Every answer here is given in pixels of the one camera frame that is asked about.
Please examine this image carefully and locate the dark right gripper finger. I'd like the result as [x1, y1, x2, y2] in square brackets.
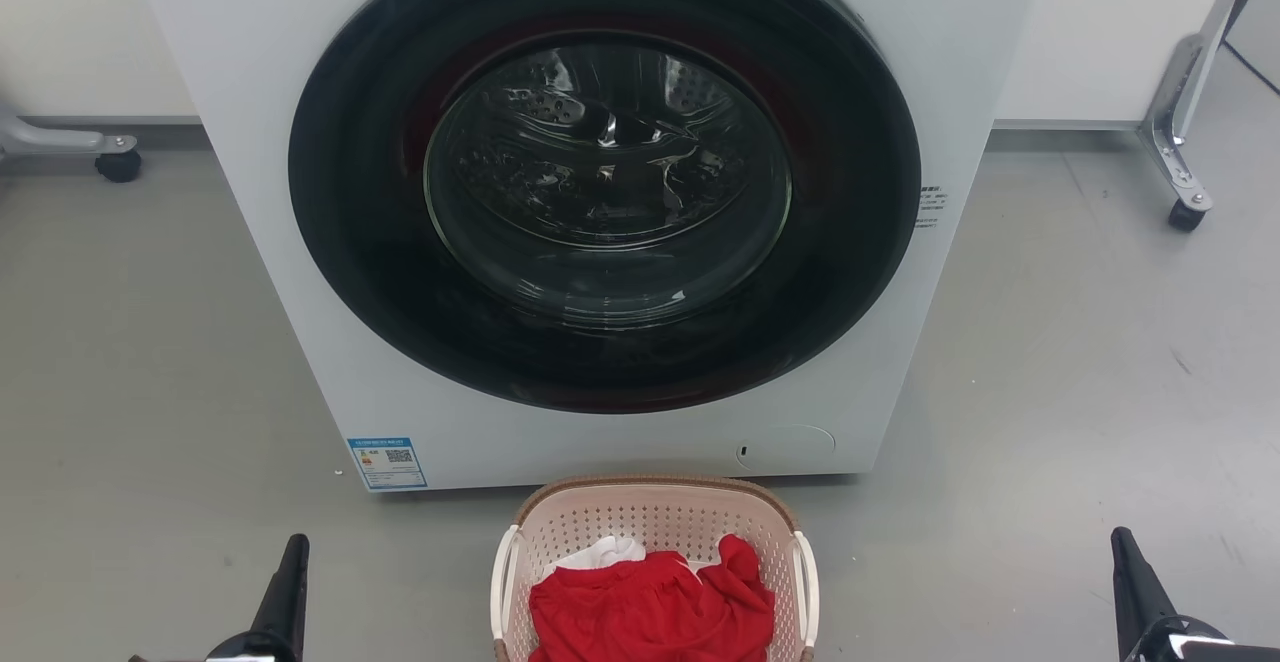
[1110, 527, 1177, 659]

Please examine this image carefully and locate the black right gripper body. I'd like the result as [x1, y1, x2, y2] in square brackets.
[1124, 617, 1280, 662]

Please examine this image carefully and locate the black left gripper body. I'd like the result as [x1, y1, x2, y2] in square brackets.
[205, 631, 292, 662]

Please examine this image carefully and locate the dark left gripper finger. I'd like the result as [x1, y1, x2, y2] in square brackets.
[249, 534, 311, 656]

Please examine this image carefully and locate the beige perforated laundry basket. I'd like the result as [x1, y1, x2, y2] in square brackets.
[490, 475, 821, 662]

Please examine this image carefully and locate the blue energy label sticker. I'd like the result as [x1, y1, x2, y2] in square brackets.
[347, 436, 429, 491]

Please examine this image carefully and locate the white garment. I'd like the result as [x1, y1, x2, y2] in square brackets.
[553, 534, 647, 573]

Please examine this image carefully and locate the red garment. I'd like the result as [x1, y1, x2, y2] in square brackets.
[528, 534, 777, 662]

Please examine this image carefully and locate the round white filter cover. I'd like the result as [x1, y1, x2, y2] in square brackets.
[737, 425, 837, 471]

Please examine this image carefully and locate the white front-load washing machine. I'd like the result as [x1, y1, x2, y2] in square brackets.
[133, 0, 1049, 493]

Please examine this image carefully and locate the grey metal stand leg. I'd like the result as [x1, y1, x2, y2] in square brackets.
[1140, 0, 1280, 213]
[0, 107, 139, 159]

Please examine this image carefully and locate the round dark washer door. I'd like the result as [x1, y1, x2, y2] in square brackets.
[288, 0, 923, 415]

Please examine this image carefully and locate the white basket handle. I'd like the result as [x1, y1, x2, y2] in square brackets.
[791, 531, 821, 649]
[490, 525, 522, 643]

